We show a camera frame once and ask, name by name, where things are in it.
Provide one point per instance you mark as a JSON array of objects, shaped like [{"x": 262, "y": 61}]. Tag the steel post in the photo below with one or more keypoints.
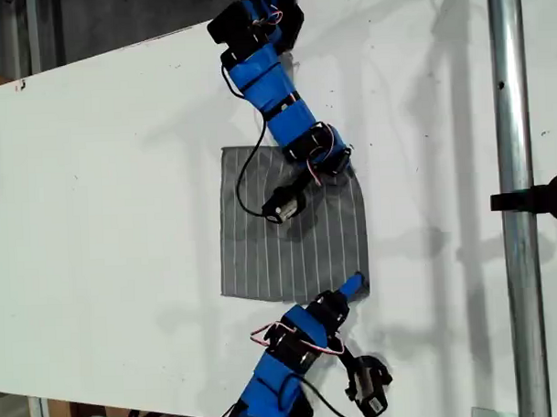
[{"x": 521, "y": 278}]

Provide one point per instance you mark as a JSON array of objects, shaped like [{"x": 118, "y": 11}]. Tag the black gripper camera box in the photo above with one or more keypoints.
[
  {"x": 283, "y": 206},
  {"x": 372, "y": 393}
]

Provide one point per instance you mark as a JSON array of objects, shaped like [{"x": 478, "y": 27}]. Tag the black camera stalk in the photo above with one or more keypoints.
[
  {"x": 300, "y": 184},
  {"x": 357, "y": 361}
]

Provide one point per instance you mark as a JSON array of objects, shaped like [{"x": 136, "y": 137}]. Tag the grey white-striped towel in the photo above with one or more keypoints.
[{"x": 262, "y": 264}]

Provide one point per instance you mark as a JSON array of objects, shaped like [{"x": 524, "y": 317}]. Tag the grey vertical beam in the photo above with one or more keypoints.
[{"x": 33, "y": 34}]

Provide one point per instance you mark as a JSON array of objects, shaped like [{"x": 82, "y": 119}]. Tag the black clamp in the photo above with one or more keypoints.
[{"x": 534, "y": 199}]

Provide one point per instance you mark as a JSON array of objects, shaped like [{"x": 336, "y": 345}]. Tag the white table leg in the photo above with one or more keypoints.
[{"x": 38, "y": 411}]

